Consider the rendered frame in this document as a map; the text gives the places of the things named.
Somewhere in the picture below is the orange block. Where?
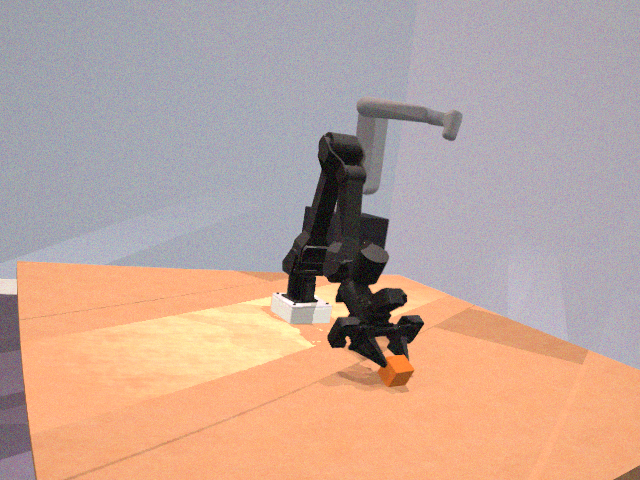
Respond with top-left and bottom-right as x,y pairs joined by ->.
378,355 -> 415,387

